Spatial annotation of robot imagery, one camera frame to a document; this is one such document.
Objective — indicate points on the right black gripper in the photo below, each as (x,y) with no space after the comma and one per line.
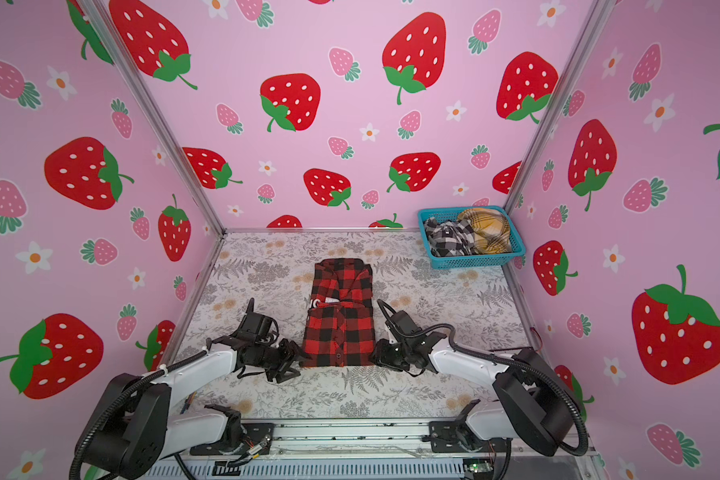
(378,355)

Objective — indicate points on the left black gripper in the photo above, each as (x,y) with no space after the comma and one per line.
(291,353)

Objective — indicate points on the red black plaid shirt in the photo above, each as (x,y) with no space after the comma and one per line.
(339,328)

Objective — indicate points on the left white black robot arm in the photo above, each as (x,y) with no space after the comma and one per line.
(133,425)

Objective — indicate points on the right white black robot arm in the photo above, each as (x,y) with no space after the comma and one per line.
(536,406)

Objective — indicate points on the white black plaid shirt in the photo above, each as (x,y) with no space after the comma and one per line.
(450,238)

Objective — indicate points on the yellow plaid shirt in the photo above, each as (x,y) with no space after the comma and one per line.
(491,230)

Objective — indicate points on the teal plastic basket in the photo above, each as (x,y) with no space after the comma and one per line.
(478,260)

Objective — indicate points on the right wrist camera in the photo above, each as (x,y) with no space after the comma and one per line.
(399,323)

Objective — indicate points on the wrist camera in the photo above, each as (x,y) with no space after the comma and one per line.
(256,328)
(399,323)

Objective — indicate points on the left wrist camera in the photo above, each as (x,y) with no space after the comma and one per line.
(256,328)

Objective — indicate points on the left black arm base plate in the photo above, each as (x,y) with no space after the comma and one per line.
(248,436)

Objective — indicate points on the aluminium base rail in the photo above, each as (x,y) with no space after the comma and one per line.
(395,436)

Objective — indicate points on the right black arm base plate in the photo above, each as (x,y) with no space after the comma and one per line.
(454,436)

